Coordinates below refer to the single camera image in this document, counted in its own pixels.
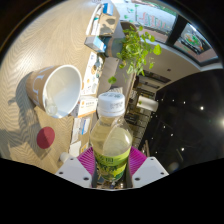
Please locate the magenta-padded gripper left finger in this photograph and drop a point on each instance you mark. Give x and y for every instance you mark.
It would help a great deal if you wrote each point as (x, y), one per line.
(85, 161)

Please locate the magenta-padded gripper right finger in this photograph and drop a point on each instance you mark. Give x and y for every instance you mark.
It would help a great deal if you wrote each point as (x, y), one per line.
(138, 163)

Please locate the clear green-labelled drink bottle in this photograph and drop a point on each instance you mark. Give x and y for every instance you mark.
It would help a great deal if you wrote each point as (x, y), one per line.
(110, 140)

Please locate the white paper napkin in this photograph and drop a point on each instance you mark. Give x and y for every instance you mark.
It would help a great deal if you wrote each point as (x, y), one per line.
(75, 149)

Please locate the white printed leaflet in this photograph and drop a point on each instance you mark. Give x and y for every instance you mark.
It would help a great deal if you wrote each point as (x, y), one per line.
(76, 128)

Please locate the flat round red coaster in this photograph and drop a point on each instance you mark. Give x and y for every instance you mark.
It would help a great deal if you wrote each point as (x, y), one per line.
(45, 137)

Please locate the white orange flat box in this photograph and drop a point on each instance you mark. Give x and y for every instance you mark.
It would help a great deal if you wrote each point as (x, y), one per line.
(86, 106)

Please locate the white round pillar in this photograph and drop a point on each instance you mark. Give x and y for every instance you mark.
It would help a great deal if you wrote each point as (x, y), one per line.
(148, 104)

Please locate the brown mug with white inside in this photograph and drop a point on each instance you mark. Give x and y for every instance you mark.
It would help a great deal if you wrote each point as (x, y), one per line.
(63, 90)

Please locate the group of ceiling spotlights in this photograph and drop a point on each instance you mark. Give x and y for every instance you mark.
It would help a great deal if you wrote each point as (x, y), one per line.
(201, 108)

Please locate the white printed menu sheet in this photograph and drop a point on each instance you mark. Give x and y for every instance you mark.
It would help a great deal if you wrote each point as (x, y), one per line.
(90, 73)

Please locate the green potted plant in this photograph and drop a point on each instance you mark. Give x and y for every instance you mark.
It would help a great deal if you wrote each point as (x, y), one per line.
(135, 53)

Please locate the small blue white carton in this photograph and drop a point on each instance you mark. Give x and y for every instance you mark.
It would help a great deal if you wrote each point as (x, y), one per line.
(95, 43)

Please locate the black-framed decorated window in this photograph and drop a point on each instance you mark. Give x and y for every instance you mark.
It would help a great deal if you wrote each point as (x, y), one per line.
(193, 40)

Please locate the wooden phone stand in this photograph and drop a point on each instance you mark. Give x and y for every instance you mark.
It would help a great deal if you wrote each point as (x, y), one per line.
(109, 25)

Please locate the blue white card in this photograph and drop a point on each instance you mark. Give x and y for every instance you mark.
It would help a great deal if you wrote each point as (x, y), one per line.
(108, 8)

